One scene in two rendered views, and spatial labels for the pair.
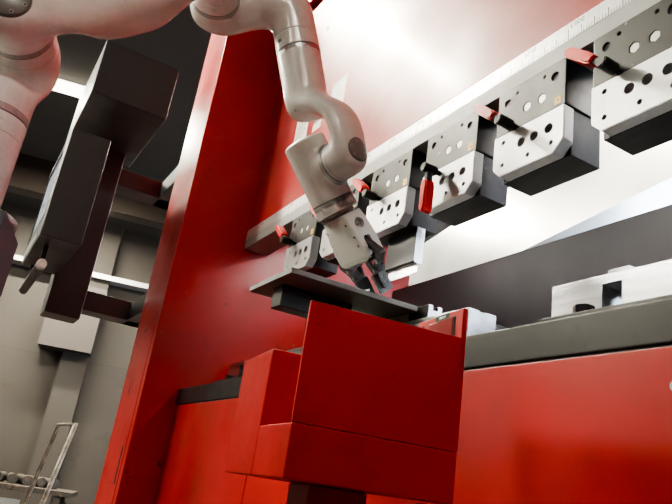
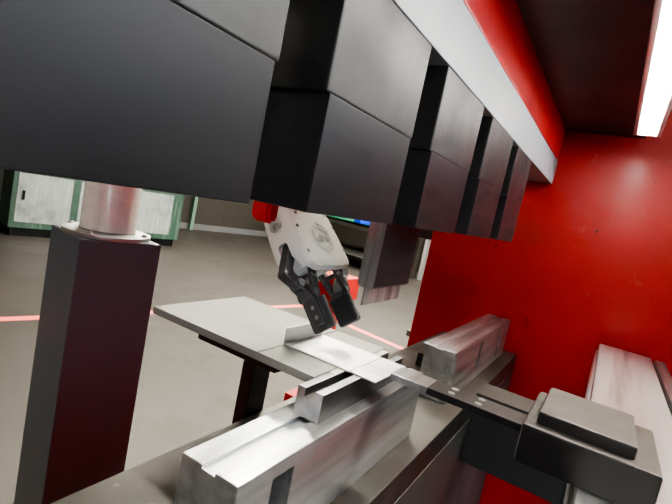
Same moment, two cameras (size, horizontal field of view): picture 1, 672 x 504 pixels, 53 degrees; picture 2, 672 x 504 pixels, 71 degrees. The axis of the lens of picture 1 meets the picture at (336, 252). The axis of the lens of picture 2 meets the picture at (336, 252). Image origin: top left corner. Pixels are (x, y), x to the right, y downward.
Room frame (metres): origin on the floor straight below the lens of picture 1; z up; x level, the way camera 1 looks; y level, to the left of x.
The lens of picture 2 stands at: (0.93, -0.57, 1.19)
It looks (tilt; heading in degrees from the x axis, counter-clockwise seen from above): 6 degrees down; 57
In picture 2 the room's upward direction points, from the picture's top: 12 degrees clockwise
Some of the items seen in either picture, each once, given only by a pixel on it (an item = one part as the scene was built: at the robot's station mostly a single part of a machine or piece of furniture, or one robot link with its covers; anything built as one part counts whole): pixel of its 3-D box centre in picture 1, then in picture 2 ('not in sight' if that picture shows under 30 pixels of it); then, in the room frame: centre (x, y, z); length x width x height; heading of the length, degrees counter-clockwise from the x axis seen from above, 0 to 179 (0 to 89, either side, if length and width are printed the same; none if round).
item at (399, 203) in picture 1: (403, 200); (418, 156); (1.30, -0.12, 1.26); 0.15 x 0.09 x 0.17; 27
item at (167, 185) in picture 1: (157, 178); not in sight; (2.31, 0.70, 1.66); 0.40 x 0.24 x 0.07; 27
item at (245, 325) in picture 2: (332, 298); (270, 331); (1.21, -0.01, 1.00); 0.26 x 0.18 x 0.01; 117
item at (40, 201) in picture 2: not in sight; (79, 200); (1.42, 7.26, 0.43); 2.18 x 1.97 x 0.85; 16
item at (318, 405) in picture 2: (402, 321); (355, 381); (1.26, -0.15, 0.98); 0.20 x 0.03 x 0.03; 27
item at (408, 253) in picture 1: (404, 255); (388, 262); (1.28, -0.14, 1.13); 0.10 x 0.02 x 0.10; 27
